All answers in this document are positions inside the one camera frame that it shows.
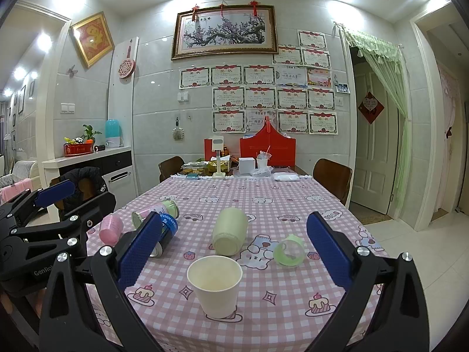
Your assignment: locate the pale green cup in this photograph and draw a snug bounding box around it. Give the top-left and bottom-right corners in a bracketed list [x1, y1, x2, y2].
[213, 207, 249, 257]

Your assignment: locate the pink cloth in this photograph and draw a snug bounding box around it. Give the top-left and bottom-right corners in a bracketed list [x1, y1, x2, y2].
[0, 178, 32, 203]

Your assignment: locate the teal humidifier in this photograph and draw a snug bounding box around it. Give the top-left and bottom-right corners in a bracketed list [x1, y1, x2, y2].
[105, 118, 122, 149]

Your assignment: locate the white phone stand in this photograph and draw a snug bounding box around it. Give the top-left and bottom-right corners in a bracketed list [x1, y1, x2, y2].
[213, 136, 227, 180]

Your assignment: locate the white paper cup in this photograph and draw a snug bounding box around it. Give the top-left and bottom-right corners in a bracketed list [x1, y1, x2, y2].
[187, 255, 243, 319]

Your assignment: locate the red box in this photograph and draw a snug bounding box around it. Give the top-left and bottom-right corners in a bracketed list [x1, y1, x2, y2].
[204, 138, 220, 160]

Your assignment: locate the red diamond door decoration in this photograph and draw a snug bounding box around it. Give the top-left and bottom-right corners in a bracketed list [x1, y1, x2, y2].
[358, 92, 385, 124]

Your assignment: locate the food tray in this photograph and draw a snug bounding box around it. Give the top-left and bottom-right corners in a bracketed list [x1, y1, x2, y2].
[181, 161, 209, 176]

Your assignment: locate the red gift bag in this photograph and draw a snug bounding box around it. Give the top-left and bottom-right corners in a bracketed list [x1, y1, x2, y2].
[240, 116, 297, 167]

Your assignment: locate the green door curtain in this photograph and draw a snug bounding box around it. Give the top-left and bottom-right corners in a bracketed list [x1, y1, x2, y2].
[335, 22, 411, 221]

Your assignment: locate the blue can lying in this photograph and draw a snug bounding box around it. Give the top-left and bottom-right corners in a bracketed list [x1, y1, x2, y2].
[148, 213, 179, 259]

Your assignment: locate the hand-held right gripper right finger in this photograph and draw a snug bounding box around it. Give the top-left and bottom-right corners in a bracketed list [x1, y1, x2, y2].
[306, 211, 431, 352]

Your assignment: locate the pink checked tablecloth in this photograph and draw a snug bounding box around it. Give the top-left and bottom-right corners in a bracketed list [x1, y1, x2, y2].
[86, 174, 391, 352]

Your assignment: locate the white and black cabinet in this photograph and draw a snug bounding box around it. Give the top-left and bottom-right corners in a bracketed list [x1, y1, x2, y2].
[41, 146, 132, 213]

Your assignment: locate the white door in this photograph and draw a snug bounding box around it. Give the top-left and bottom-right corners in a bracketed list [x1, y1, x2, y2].
[352, 62, 398, 215]

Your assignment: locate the black jacket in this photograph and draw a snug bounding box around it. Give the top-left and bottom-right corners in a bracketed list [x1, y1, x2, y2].
[49, 167, 109, 224]

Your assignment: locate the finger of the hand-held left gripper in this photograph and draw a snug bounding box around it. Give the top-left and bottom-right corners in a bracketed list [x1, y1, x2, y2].
[0, 179, 76, 228]
[11, 191, 117, 262]

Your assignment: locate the potted green plant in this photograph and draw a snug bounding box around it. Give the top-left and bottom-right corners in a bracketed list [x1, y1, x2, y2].
[82, 125, 102, 145]

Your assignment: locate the round red ornament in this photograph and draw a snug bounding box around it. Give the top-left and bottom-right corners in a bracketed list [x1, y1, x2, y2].
[118, 40, 137, 79]

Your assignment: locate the red planter tray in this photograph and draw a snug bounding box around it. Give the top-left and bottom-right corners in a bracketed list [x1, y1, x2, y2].
[63, 143, 92, 158]

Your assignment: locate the gold-framed red picture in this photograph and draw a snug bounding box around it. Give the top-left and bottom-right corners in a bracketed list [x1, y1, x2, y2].
[69, 11, 115, 70]

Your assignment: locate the plastic cup with straw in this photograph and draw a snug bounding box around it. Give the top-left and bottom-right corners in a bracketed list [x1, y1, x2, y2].
[256, 147, 272, 171]

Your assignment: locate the clear green plastic cup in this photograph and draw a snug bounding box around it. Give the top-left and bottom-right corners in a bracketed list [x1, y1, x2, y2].
[273, 234, 305, 267]

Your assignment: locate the pink curtain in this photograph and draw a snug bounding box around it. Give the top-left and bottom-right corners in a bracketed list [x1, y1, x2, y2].
[438, 62, 460, 213]

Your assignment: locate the brown wooden chair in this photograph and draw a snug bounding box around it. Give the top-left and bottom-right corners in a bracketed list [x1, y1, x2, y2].
[159, 156, 186, 183]
[313, 158, 353, 206]

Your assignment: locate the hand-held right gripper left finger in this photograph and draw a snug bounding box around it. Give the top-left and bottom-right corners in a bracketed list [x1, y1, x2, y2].
[38, 211, 164, 352]

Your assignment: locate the group of wall certificates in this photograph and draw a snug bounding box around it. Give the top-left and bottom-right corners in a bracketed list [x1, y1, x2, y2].
[179, 29, 338, 134]

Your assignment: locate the white wall board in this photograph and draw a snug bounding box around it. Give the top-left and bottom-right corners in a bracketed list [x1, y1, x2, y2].
[107, 37, 139, 151]

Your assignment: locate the framed plum blossom painting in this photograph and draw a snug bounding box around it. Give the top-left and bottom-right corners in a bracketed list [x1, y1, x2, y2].
[171, 4, 278, 61]

